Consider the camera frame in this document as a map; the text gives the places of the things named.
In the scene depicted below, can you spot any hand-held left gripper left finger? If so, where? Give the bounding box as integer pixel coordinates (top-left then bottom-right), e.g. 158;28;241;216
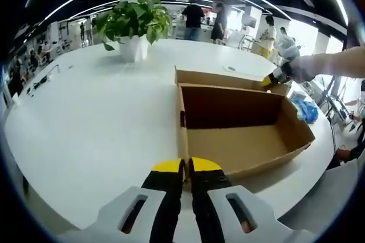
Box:
56;157;186;243

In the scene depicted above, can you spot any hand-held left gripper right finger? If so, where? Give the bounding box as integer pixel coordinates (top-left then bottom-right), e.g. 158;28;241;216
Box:
189;156;318;243

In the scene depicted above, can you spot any pale blue white packet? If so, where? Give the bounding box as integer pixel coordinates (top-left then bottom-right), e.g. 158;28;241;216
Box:
291;91;307;104

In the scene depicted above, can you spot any blue soft tissue packet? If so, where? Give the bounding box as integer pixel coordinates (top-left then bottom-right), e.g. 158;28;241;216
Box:
296;100;319;124

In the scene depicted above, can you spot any brown cardboard shoe box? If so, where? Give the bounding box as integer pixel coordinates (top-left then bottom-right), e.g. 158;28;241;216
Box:
174;65;316;189

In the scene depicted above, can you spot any potted green plant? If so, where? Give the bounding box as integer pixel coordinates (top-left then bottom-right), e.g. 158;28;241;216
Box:
94;0;173;63

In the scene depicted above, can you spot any thin dark gripper cable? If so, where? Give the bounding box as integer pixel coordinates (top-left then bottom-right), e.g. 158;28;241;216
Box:
326;116;337;157

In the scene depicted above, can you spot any black cable plug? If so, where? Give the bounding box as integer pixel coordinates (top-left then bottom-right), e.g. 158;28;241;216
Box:
27;64;61;93

